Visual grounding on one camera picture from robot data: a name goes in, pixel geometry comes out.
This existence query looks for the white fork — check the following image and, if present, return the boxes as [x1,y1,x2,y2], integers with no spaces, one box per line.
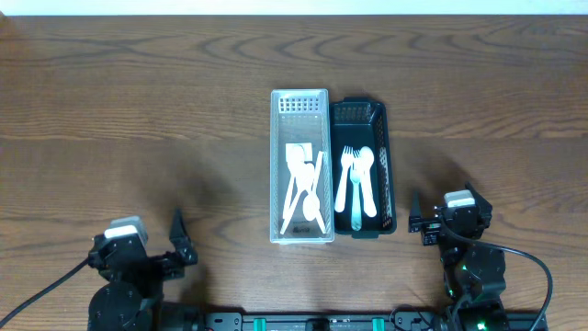
[334,145,355,212]
[350,165,362,231]
[356,146,374,204]

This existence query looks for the black plastic basket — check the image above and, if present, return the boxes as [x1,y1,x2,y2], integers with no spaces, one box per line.
[329,97,397,239]

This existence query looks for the clear plastic basket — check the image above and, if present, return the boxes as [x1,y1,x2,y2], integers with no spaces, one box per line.
[269,89,334,245]

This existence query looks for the white spoon top horizontal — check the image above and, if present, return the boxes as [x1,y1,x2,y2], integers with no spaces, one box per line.
[282,144,305,219]

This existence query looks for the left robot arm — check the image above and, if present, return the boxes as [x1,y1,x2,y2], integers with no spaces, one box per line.
[87,209,206,330]

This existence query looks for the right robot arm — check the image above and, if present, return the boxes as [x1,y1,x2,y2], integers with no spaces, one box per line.
[409,183,510,331]

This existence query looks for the right black cable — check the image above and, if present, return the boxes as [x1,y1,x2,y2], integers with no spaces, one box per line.
[435,215,554,331]

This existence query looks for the black cable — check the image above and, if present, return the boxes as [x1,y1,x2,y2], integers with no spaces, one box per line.
[435,215,554,331]
[0,257,93,328]

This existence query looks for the left black cable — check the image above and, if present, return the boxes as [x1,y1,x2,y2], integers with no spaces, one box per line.
[0,257,93,328]

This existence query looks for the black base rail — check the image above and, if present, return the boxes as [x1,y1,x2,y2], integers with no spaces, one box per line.
[155,302,548,331]

